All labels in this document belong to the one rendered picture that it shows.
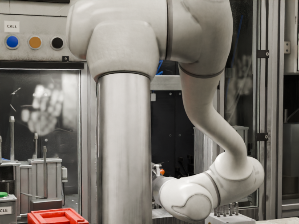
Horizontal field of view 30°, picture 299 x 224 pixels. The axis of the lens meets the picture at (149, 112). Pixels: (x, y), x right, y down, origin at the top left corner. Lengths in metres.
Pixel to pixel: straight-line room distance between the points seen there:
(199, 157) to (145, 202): 0.98
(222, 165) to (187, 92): 0.36
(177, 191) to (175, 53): 0.49
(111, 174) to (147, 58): 0.22
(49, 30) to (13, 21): 0.10
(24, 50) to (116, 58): 0.55
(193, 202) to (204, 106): 0.30
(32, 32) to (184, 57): 0.57
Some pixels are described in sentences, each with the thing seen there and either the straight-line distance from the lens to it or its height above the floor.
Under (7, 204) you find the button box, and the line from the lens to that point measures 1.43.
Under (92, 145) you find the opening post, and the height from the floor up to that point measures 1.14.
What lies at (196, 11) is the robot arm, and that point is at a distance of 1.05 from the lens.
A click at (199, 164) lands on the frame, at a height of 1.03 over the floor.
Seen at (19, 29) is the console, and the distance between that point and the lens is 1.53.
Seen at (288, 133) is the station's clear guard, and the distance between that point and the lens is 1.92.
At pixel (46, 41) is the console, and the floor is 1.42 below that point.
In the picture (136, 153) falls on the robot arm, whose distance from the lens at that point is 0.99.
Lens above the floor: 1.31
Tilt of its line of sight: 3 degrees down
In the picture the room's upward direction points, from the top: straight up
